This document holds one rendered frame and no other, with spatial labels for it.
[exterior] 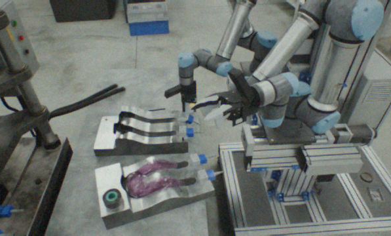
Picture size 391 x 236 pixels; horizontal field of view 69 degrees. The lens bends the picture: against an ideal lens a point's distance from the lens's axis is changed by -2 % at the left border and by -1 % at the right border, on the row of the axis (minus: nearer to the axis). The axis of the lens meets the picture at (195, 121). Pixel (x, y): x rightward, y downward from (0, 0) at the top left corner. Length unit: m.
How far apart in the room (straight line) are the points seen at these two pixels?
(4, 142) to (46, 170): 0.27
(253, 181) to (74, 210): 1.29
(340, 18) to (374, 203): 1.64
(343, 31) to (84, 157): 1.33
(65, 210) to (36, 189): 0.23
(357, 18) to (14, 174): 1.66
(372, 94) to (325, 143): 0.34
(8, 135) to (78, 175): 0.37
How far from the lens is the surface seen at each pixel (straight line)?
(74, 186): 1.56
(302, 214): 2.17
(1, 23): 1.42
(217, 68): 1.39
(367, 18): 1.03
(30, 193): 1.65
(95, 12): 5.36
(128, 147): 1.56
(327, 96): 1.18
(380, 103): 1.72
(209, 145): 2.73
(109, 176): 1.40
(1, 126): 1.66
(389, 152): 3.20
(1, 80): 1.50
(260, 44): 1.69
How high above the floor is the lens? 1.98
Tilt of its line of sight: 42 degrees down
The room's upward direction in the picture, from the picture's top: straight up
